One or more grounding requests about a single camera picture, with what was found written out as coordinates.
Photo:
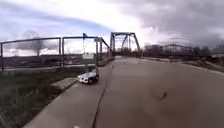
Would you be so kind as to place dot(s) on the concrete slab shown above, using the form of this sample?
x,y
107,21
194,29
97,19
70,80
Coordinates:
x,y
63,83

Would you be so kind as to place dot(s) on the small white wheeled robot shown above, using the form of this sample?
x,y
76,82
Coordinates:
x,y
88,77

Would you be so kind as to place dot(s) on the steel truss bridge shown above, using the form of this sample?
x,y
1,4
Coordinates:
x,y
124,43

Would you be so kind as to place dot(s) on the bare tree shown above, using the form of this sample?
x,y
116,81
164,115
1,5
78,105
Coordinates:
x,y
36,45

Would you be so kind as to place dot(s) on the grass verge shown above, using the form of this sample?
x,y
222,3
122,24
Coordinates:
x,y
23,90

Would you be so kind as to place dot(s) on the sign on pole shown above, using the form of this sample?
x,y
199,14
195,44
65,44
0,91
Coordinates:
x,y
88,56

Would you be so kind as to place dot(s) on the grey concrete road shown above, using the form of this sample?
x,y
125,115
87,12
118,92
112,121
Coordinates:
x,y
143,100

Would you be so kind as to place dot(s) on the distant truss bridge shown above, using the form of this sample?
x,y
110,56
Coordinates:
x,y
176,50

